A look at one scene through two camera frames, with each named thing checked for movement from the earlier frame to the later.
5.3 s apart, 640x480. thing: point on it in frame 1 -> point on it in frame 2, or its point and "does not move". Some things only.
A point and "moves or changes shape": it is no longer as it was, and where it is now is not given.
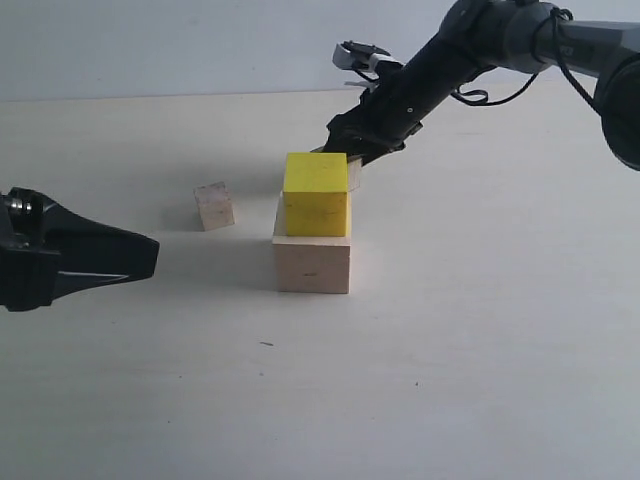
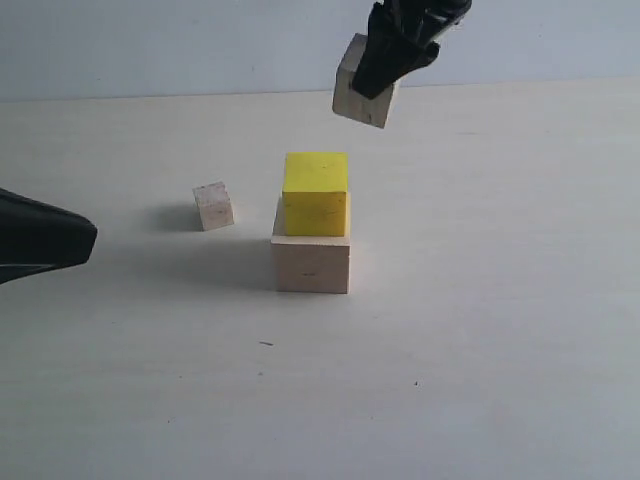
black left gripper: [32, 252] -> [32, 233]
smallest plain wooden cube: [215, 208] does not move
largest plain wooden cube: [311, 263] does not move
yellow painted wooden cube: [316, 193] does not move
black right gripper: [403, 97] -> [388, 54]
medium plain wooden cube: [354, 172] moves or changes shape
